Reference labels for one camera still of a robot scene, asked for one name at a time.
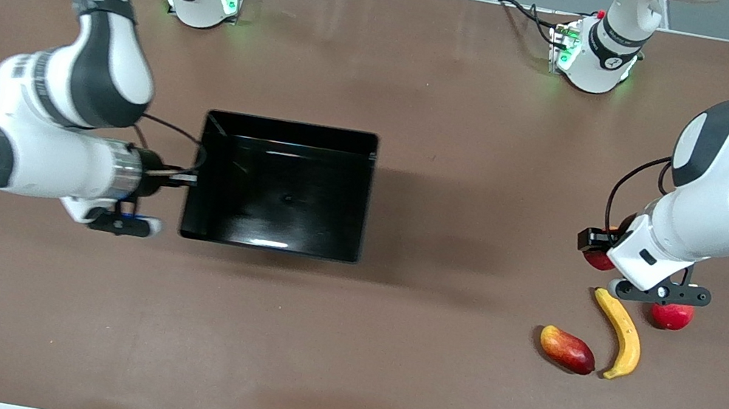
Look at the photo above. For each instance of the red yellow mango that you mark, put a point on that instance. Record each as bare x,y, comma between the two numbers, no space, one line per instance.
568,349

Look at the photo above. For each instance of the black plastic box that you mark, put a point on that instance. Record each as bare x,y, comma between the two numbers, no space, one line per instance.
286,183

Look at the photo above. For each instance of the small red yellow apple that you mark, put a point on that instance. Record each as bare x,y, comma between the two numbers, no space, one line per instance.
598,261

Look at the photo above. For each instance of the yellow banana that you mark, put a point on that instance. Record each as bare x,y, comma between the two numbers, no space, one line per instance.
626,337

